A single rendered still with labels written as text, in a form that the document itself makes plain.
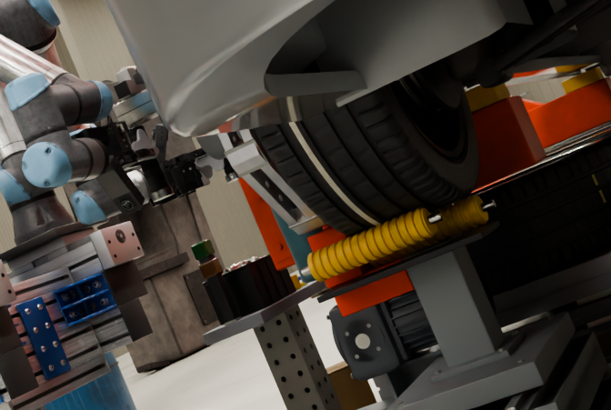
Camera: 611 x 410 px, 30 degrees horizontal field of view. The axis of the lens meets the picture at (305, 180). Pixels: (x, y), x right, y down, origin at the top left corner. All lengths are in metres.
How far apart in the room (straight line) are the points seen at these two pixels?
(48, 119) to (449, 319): 0.83
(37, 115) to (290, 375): 1.25
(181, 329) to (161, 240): 0.91
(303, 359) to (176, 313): 7.16
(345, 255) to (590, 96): 2.48
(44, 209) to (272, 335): 0.66
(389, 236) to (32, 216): 1.03
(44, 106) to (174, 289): 8.20
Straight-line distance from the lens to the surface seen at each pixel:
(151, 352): 10.17
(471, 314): 2.15
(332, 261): 2.11
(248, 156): 2.01
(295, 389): 2.94
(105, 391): 6.17
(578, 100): 4.45
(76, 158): 1.94
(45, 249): 2.76
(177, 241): 10.33
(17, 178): 2.40
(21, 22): 2.57
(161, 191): 2.18
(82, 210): 2.38
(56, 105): 1.96
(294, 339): 2.90
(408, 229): 2.05
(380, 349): 2.46
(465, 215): 2.14
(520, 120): 2.56
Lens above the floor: 0.57
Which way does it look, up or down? 3 degrees up
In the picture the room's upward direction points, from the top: 23 degrees counter-clockwise
